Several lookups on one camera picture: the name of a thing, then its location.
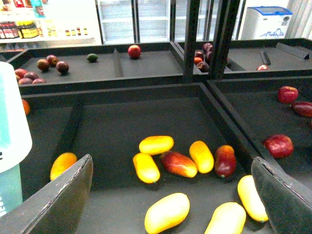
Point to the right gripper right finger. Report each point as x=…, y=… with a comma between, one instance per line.
x=287, y=202

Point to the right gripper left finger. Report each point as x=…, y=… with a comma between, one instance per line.
x=57, y=207

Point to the light blue plastic basket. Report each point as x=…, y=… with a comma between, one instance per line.
x=15, y=139

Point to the orange yellow mango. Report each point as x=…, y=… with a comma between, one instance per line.
x=61, y=164

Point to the dark red mango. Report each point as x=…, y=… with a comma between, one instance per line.
x=225, y=161

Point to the red yellow mango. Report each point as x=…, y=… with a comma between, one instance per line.
x=178, y=164

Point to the green avocado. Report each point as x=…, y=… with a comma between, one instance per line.
x=92, y=57

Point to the red apple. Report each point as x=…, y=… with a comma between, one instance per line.
x=134, y=52
x=279, y=146
x=287, y=94

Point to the orange fruit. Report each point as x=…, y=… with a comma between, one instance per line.
x=26, y=106

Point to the white chest freezer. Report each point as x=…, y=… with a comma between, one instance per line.
x=266, y=22

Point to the white grocery shelf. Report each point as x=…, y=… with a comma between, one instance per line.
x=48, y=23

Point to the glass door refrigerator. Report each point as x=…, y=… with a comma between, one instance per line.
x=142, y=21

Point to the black metal shelf post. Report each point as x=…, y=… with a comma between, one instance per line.
x=225, y=22

